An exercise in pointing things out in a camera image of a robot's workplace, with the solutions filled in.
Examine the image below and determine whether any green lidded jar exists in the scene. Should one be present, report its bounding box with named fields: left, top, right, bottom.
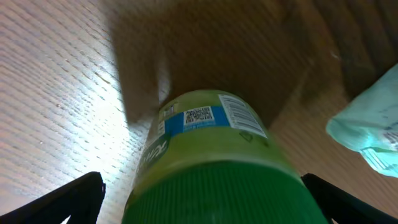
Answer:
left=122, top=90, right=326, bottom=223

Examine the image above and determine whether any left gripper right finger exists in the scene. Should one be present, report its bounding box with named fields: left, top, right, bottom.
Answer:
left=301, top=173, right=397, bottom=224

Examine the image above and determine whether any light teal small packet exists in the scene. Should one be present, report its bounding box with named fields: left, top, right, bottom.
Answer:
left=326, top=65, right=397, bottom=177

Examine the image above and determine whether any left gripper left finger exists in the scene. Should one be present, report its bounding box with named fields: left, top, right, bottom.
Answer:
left=1, top=172, right=106, bottom=223

